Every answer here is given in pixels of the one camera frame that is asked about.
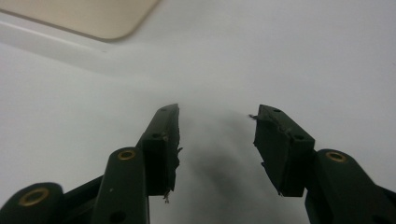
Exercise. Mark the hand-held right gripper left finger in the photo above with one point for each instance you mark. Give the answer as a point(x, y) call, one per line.
point(162, 146)

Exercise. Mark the beige board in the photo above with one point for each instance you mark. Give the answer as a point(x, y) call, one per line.
point(93, 15)

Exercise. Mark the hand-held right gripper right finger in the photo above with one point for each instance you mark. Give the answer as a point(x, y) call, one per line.
point(286, 149)

